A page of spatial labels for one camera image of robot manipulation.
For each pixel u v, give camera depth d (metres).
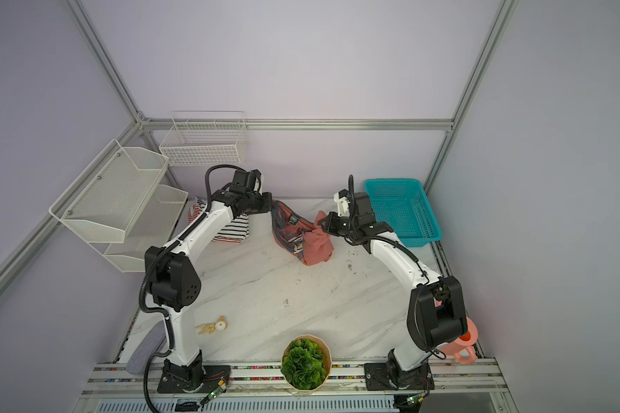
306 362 0.66
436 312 0.45
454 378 0.75
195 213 1.06
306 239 0.92
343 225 0.73
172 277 0.51
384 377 0.73
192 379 0.65
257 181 0.75
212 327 0.81
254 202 0.78
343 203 0.78
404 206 1.20
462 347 0.69
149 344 0.78
